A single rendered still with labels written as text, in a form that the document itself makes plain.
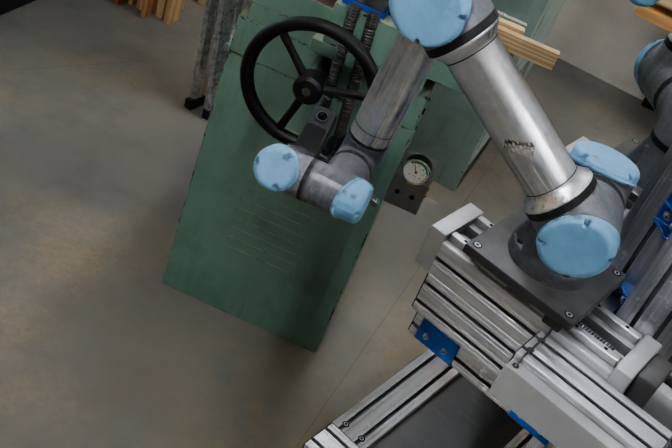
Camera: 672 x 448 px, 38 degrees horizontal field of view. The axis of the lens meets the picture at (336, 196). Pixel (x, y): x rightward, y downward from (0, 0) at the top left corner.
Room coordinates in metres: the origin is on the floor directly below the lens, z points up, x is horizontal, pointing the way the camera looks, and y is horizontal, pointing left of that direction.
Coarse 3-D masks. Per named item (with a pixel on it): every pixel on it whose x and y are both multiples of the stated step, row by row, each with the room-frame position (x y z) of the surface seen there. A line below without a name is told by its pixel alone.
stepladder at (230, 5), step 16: (208, 0) 2.70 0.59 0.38; (224, 0) 2.68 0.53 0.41; (240, 0) 2.87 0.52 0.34; (208, 16) 2.70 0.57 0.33; (224, 16) 2.68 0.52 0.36; (208, 32) 2.71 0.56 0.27; (224, 32) 2.69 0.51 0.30; (208, 48) 2.72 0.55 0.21; (224, 48) 2.70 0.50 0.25; (208, 80) 2.67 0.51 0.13; (192, 96) 2.69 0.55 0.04; (208, 96) 2.66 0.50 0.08; (208, 112) 2.65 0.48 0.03
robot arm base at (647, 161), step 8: (648, 136) 1.87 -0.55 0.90; (640, 144) 1.86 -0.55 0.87; (648, 144) 1.84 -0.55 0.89; (656, 144) 1.83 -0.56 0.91; (632, 152) 1.86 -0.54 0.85; (640, 152) 1.85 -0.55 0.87; (648, 152) 1.83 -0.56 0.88; (656, 152) 1.82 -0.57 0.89; (664, 152) 1.81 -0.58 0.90; (632, 160) 1.84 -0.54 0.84; (640, 160) 1.82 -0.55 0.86; (648, 160) 1.81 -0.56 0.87; (656, 160) 1.81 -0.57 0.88; (640, 168) 1.81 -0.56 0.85; (648, 168) 1.80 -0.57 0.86; (640, 176) 1.80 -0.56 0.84; (648, 176) 1.80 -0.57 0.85; (640, 184) 1.80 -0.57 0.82
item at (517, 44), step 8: (504, 32) 1.99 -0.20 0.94; (512, 32) 2.00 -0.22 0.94; (504, 40) 1.99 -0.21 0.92; (512, 40) 1.99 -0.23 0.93; (520, 40) 1.99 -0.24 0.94; (528, 40) 1.99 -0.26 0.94; (512, 48) 1.99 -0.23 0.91; (520, 48) 1.99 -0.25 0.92; (528, 48) 1.99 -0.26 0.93; (536, 48) 1.99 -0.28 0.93; (544, 48) 1.99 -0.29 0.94; (552, 48) 2.00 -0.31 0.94; (520, 56) 1.99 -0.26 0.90; (528, 56) 1.99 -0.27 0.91; (536, 56) 1.99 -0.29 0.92; (544, 56) 1.98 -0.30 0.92; (552, 56) 1.98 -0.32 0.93; (544, 64) 1.98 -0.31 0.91; (552, 64) 1.98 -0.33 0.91
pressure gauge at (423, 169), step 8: (408, 160) 1.78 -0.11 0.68; (416, 160) 1.77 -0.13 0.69; (424, 160) 1.78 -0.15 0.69; (408, 168) 1.78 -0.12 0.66; (416, 168) 1.78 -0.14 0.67; (424, 168) 1.78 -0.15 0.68; (408, 176) 1.78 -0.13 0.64; (416, 176) 1.78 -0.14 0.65; (424, 176) 1.78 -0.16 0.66; (408, 184) 1.80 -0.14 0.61; (416, 184) 1.77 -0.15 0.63
